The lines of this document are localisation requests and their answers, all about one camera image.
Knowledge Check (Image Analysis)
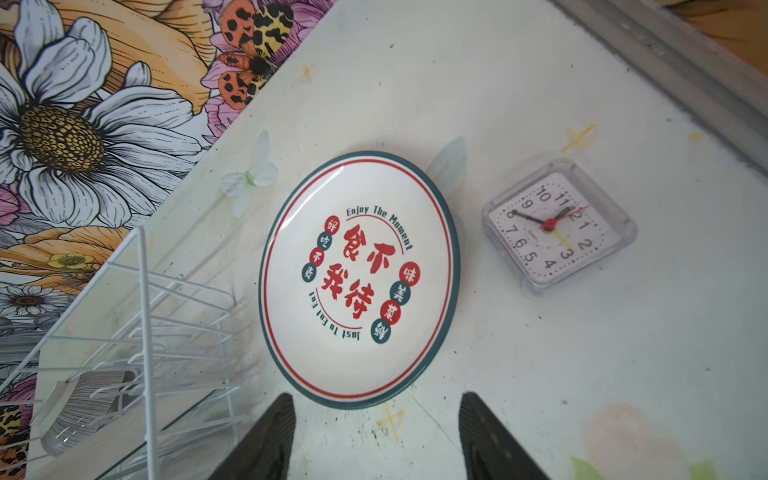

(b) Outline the plate with red characters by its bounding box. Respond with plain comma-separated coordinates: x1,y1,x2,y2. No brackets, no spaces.
258,151,461,410

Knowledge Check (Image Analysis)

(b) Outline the small clear alarm clock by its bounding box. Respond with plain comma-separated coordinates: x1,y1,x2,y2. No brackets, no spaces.
482,158,638,295

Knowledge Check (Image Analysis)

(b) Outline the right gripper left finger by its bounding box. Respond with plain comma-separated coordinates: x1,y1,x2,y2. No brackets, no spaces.
208,393,296,480

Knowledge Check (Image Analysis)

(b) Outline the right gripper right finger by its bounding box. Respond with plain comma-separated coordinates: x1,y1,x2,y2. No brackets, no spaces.
458,392,548,480

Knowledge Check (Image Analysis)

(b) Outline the white wire dish rack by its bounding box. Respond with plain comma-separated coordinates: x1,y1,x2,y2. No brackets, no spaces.
1,226,248,479

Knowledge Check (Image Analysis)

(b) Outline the striped grey bowl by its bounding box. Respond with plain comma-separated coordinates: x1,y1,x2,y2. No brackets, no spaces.
35,370,136,457

